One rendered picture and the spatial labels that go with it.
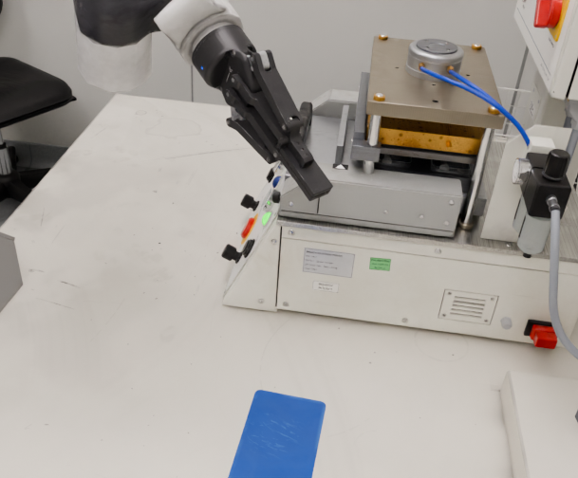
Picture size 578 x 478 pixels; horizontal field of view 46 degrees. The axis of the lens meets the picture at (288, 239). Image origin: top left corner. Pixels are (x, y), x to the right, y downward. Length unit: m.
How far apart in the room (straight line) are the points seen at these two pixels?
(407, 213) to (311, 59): 1.67
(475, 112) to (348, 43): 1.65
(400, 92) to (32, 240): 0.69
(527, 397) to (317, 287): 0.33
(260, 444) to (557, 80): 0.58
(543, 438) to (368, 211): 0.37
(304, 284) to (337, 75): 1.63
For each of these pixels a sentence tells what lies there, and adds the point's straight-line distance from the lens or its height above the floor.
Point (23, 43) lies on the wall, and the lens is 2.90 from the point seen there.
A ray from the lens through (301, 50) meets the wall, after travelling 2.58.
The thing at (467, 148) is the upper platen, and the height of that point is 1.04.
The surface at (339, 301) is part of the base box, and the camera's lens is 1.06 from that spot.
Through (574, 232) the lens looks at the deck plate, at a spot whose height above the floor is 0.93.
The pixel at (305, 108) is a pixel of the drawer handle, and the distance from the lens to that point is 1.13.
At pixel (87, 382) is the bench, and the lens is 1.00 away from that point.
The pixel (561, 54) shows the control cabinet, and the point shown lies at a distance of 0.90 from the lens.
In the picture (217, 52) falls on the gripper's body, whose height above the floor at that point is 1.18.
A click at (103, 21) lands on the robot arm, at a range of 0.88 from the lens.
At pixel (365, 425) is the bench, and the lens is 0.95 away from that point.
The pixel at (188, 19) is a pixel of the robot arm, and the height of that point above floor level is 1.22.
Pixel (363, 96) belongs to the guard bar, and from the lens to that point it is 1.08.
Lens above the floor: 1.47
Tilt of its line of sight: 35 degrees down
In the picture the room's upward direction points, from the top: 4 degrees clockwise
